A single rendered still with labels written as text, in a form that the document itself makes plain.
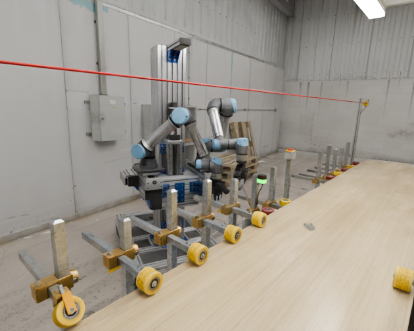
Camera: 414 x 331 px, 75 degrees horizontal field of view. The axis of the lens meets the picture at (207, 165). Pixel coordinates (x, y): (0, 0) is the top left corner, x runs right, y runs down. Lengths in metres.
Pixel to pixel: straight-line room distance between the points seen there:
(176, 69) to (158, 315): 1.94
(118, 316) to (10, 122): 2.91
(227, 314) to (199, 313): 0.09
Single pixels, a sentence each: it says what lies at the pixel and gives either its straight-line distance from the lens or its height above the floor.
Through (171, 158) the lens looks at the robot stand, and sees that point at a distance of 2.40.
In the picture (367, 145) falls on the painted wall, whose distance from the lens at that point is 9.48.
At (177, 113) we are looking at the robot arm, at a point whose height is 1.49.
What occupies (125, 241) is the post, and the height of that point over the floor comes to 1.01.
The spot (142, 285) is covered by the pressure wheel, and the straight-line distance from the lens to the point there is 1.03.
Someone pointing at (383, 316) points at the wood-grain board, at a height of 0.90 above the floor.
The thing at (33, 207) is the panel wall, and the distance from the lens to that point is 3.86.
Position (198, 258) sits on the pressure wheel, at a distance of 1.17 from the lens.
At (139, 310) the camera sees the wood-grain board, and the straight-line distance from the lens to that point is 1.01.
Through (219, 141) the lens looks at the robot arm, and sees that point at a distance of 1.88.
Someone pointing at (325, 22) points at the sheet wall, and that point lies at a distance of 10.04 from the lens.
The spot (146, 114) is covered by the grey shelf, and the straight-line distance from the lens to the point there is 4.48.
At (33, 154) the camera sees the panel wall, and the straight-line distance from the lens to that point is 3.73.
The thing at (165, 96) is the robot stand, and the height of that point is 1.62.
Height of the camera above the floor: 1.55
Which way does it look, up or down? 12 degrees down
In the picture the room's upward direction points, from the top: 2 degrees clockwise
